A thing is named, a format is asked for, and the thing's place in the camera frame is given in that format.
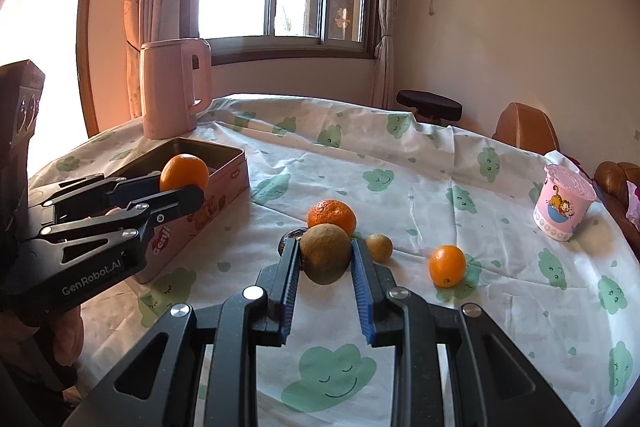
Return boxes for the brown leather sofa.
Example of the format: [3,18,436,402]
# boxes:
[594,161,640,238]

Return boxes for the person's left forearm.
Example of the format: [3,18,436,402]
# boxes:
[0,307,68,427]

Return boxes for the floral pink white cushion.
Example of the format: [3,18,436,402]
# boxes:
[627,182,640,228]

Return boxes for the black round stool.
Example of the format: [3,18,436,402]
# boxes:
[396,90,463,126]

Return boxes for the brown leather armchair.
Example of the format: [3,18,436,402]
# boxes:
[492,102,561,156]

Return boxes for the wooden framed glass door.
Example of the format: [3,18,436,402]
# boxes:
[0,0,116,188]

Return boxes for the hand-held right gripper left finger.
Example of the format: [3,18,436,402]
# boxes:
[62,237,302,427]

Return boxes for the pink electric kettle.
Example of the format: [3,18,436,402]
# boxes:
[139,38,213,140]

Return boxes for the white tablecloth green clouds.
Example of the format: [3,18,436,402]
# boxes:
[27,93,640,427]

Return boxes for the pink printed plastic cup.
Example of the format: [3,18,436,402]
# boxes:
[532,164,598,242]

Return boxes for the pink rectangular tin box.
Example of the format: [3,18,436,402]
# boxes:
[102,137,250,284]

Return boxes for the bumpy mandarin orange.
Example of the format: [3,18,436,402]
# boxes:
[307,199,358,238]

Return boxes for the person's left hand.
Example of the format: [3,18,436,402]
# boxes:
[50,307,86,366]

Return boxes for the smooth orange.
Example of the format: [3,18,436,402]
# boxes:
[428,245,467,289]
[159,154,210,194]

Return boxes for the beige tied curtain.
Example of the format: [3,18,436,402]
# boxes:
[370,0,413,110]

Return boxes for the small brown round fruit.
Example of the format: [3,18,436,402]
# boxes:
[365,233,394,264]
[299,223,353,286]

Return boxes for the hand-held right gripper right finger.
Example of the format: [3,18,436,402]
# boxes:
[350,239,593,427]

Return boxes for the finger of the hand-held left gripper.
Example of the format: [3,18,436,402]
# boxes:
[30,173,163,224]
[42,186,206,254]

